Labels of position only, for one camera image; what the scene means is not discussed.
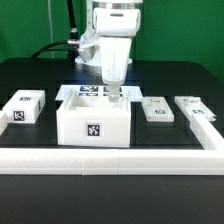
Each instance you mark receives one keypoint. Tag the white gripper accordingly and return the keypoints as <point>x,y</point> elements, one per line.
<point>114,54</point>

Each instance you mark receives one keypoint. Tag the white cabinet body box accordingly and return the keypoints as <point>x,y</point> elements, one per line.
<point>94,121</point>

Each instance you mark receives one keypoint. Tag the white cabinet door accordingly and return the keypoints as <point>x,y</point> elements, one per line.
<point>156,109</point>
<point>190,105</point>

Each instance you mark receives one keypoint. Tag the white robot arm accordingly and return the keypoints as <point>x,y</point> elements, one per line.
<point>106,18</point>

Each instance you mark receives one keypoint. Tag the white cabinet top block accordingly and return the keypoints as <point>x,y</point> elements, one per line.
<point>25,106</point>

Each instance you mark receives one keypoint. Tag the white marker base plate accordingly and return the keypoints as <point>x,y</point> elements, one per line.
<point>98,90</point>

